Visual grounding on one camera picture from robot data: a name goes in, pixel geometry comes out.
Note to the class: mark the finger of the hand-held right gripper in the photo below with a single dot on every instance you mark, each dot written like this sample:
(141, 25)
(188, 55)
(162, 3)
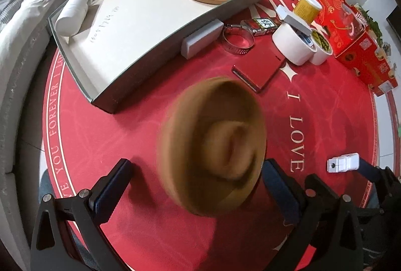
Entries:
(369, 170)

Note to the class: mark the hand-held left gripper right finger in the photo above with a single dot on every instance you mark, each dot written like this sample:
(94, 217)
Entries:
(278, 186)

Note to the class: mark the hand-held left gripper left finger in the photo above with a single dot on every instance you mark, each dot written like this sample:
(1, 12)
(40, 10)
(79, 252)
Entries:
(108, 192)

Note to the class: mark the small white plastic clip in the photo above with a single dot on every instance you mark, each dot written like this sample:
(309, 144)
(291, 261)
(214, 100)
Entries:
(343, 163)

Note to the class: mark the white yellow-core tape roll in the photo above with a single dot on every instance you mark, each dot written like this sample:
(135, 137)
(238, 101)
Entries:
(321, 50)

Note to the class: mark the small white cardboard box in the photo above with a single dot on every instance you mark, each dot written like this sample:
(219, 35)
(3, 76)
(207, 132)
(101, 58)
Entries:
(294, 20)

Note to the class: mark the grey shallow tray box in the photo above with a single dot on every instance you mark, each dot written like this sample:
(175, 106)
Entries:
(141, 17)

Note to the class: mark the red round mat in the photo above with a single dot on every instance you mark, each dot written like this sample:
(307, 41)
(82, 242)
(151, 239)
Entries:
(131, 139)

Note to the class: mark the red gift box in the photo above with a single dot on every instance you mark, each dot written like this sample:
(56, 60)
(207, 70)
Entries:
(351, 29)

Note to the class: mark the large white tape roll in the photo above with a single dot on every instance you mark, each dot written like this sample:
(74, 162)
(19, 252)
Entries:
(289, 42)

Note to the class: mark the green plant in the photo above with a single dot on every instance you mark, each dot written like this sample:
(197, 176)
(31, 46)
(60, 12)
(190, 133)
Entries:
(372, 23)

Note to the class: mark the red snack packet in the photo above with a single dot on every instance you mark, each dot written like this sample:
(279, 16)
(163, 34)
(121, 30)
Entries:
(261, 27)

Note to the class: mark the grey white rectangular box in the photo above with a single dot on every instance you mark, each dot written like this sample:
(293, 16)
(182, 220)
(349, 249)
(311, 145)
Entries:
(200, 39)

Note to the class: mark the white sofa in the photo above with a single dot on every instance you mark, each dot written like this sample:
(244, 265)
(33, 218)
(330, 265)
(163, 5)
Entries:
(18, 48)

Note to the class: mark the yellow jar with white lid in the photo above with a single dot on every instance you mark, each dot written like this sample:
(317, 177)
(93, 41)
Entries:
(307, 9)

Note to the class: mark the white plastic bottle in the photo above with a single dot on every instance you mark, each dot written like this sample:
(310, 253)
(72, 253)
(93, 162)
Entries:
(72, 12)

